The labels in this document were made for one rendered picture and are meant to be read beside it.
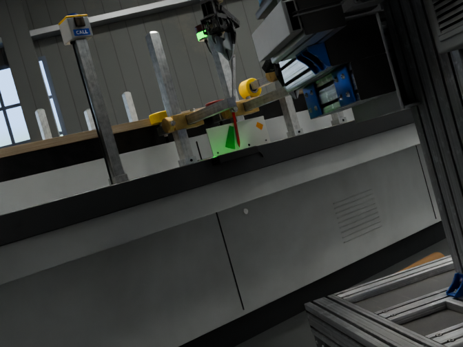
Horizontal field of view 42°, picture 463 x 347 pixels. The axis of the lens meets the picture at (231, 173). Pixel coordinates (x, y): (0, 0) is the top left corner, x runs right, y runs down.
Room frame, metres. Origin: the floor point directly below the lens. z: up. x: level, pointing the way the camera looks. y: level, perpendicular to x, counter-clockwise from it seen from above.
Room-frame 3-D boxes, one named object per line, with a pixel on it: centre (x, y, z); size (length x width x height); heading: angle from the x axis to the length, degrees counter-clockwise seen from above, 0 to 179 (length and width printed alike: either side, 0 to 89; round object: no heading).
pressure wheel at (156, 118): (2.17, 0.19, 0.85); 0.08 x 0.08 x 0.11
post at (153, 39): (2.02, 0.13, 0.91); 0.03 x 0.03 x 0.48; 36
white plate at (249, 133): (2.13, -0.06, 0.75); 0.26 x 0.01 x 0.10; 126
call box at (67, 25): (1.87, 0.34, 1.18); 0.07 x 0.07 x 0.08; 36
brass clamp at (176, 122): (2.04, 0.11, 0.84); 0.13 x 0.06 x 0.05; 126
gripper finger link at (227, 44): (2.06, -0.10, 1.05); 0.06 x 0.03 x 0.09; 147
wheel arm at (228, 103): (2.01, 0.07, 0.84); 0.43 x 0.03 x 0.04; 36
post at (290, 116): (2.32, -0.27, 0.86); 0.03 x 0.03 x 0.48; 36
